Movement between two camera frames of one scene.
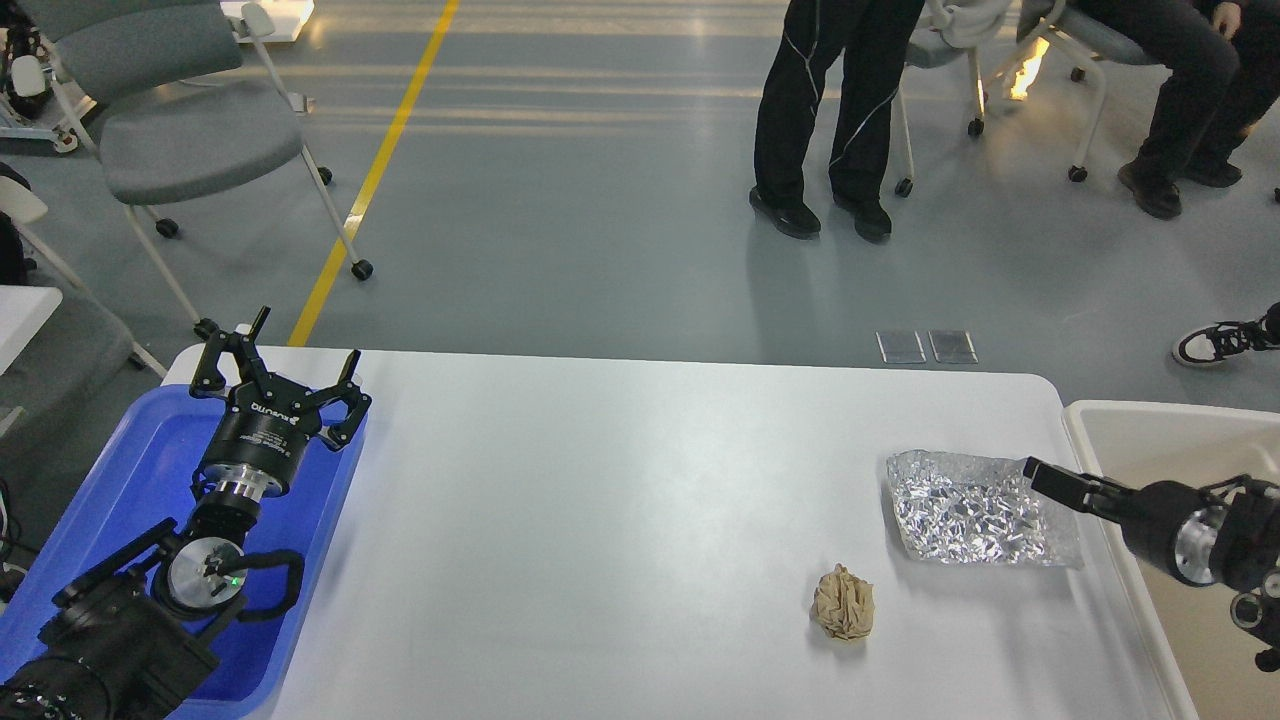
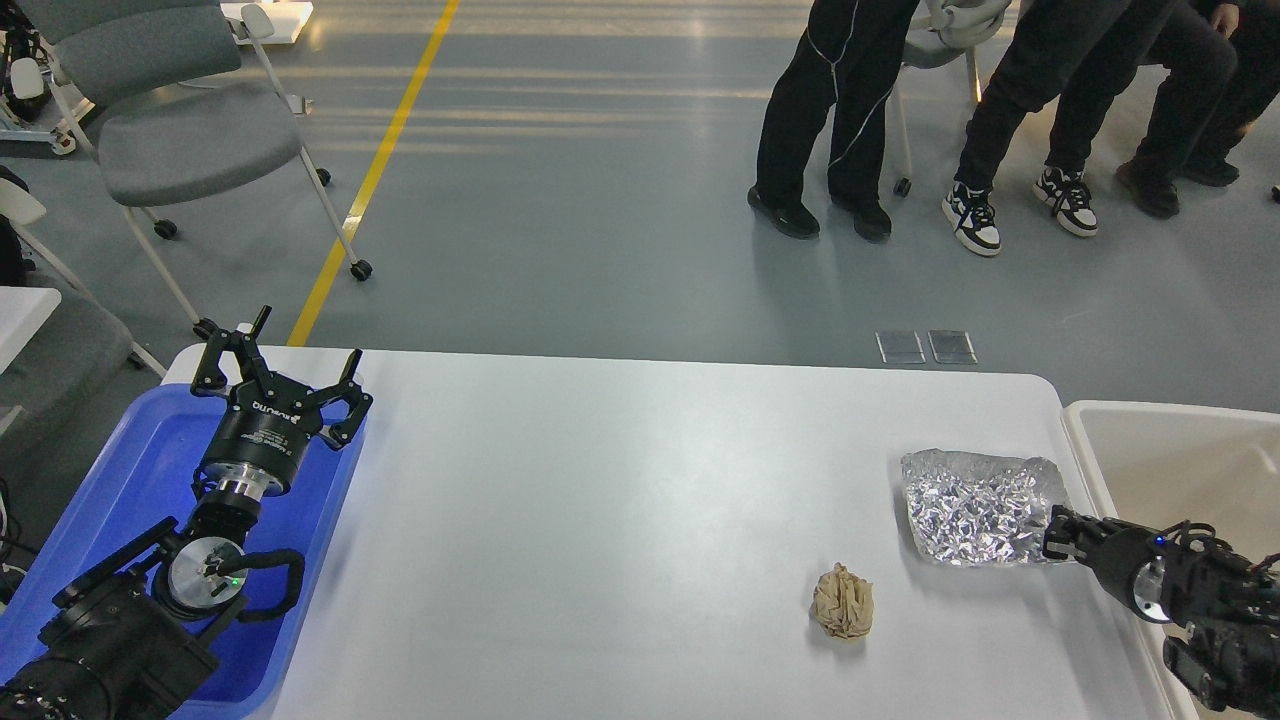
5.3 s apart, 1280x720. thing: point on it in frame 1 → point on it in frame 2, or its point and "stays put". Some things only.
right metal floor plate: x=952 y=346 stays put
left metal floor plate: x=901 y=346 stays put
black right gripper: x=1171 y=524 → x=1137 y=562
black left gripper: x=259 y=440 stays put
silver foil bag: x=954 y=507 stays put
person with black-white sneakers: x=1214 y=344 → x=1071 y=57
